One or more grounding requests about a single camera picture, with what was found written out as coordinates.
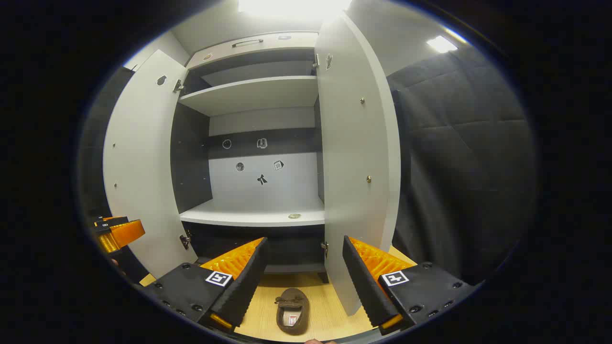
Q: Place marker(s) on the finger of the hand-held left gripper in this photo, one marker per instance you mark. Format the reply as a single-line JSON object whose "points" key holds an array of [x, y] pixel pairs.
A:
{"points": [[125, 234]]}

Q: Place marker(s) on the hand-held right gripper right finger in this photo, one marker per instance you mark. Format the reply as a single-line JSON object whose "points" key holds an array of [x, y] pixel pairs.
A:
{"points": [[364, 282]]}

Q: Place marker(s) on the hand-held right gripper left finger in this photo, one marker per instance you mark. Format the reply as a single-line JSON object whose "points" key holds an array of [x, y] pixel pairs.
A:
{"points": [[246, 277]]}

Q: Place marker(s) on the brown fuzzy shoe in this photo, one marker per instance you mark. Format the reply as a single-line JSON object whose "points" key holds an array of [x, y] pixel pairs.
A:
{"points": [[291, 310]]}

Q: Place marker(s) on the white shoe cabinet door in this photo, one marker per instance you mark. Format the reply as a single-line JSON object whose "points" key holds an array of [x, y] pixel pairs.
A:
{"points": [[351, 167], [143, 167]]}

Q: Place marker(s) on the white and grey shoe cabinet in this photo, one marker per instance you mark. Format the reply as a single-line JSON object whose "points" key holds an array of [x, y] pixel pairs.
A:
{"points": [[258, 191]]}

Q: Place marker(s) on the black backdrop cloth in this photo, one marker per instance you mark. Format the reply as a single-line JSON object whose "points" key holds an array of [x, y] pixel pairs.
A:
{"points": [[468, 167]]}

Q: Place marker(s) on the ceiling light strip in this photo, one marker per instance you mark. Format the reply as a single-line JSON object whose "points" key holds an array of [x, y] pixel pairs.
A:
{"points": [[441, 44]]}

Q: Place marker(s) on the large ceiling light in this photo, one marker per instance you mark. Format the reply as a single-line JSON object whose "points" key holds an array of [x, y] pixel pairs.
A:
{"points": [[291, 7]]}

